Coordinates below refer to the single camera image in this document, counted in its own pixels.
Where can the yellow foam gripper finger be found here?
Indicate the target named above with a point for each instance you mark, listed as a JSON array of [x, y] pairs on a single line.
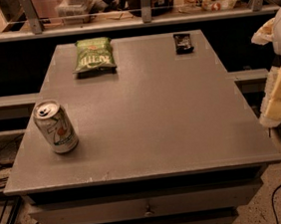
[[271, 103], [264, 34]]

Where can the black rxbar chocolate bar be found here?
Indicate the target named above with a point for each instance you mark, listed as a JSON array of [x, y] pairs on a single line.
[[183, 43]]

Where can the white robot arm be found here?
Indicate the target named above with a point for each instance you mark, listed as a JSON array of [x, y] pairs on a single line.
[[276, 41]]

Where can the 7up soda can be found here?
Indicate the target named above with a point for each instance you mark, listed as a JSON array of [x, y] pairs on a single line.
[[52, 120]]

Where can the grey drawer cabinet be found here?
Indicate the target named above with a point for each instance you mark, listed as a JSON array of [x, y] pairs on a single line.
[[167, 131]]

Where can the green kettle chips bag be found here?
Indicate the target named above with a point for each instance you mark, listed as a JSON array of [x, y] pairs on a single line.
[[94, 54]]

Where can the upper drawer knob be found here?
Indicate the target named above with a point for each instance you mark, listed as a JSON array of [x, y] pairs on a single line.
[[148, 212]]

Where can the clear plastic container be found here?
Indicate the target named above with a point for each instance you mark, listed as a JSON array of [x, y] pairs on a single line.
[[75, 12]]

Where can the grey power adapter box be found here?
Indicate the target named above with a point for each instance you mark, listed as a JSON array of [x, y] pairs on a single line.
[[8, 154]]

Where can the grey metal shelf rail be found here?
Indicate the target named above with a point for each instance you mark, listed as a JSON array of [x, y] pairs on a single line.
[[27, 19]]

